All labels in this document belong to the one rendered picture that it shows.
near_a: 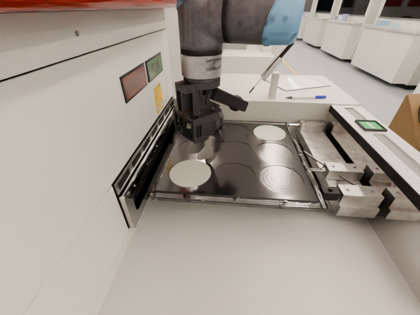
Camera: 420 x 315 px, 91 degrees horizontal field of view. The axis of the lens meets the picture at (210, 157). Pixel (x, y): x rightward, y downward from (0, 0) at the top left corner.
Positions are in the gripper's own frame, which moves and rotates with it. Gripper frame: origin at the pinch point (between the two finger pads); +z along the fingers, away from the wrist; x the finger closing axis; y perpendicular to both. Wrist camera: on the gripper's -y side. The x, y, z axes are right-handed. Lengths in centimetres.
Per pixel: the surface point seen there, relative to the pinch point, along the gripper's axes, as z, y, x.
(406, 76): 70, -491, -23
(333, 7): -28, -807, -318
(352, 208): 3.4, -13.5, 30.0
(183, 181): 1.3, 9.5, 1.6
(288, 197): 1.3, -4.2, 20.1
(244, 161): 1.3, -6.7, 5.9
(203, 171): 1.3, 3.9, 2.0
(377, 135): -4.3, -34.7, 25.6
